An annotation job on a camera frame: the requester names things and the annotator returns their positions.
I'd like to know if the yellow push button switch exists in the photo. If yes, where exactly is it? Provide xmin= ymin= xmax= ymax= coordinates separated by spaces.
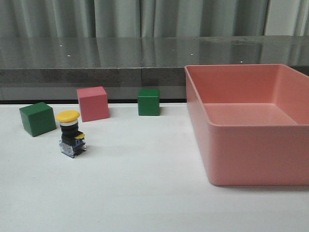
xmin=56 ymin=110 xmax=86 ymax=158

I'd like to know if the right green wooden cube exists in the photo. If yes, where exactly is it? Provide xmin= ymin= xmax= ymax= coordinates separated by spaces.
xmin=138 ymin=89 xmax=160 ymax=116

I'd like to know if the green wooden cube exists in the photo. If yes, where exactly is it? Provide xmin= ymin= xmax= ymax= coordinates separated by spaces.
xmin=138 ymin=89 xmax=160 ymax=116
xmin=19 ymin=102 xmax=56 ymax=137

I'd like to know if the pink wooden cube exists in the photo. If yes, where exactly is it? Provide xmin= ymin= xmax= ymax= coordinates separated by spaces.
xmin=77 ymin=86 xmax=110 ymax=122

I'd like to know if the pink plastic bin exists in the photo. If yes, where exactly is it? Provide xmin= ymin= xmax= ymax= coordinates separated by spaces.
xmin=185 ymin=64 xmax=309 ymax=186

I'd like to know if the left green wooden cube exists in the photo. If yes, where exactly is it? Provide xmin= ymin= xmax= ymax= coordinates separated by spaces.
xmin=19 ymin=102 xmax=56 ymax=137

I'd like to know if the grey stone counter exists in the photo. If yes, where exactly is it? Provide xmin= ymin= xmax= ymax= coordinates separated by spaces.
xmin=0 ymin=36 xmax=309 ymax=103

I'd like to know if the grey curtain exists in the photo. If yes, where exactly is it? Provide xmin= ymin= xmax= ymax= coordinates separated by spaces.
xmin=0 ymin=0 xmax=309 ymax=38

